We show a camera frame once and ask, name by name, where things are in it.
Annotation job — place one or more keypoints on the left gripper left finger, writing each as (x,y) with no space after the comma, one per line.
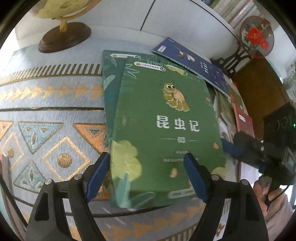
(48,218)

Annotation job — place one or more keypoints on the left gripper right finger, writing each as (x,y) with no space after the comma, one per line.
(245,219)

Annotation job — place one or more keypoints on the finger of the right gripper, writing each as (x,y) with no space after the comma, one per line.
(232,149)

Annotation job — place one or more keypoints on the green insect book 03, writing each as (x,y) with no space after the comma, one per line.
(162,113)

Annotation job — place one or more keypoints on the green insect book underneath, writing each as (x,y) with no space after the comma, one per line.
(112,72)

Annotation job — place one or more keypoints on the right hand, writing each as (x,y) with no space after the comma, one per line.
(279,212)

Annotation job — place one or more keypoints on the red book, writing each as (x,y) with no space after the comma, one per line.
(243,121)

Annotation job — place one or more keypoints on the illustrated book under pile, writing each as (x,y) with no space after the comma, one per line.
(225,105)

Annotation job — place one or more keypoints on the brown wooden cabinet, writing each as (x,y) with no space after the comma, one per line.
(261,90)

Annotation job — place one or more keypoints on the dark blue book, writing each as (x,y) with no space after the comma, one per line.
(194,63)

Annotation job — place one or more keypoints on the patterned blue orange table mat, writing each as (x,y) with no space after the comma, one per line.
(53,125)

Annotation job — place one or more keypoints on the red flower round fan ornament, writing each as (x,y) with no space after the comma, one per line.
(256,40)

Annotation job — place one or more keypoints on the white bookshelf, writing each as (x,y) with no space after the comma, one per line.
(185,19)

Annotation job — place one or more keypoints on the yellow globe wooden base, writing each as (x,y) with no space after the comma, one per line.
(67,34)

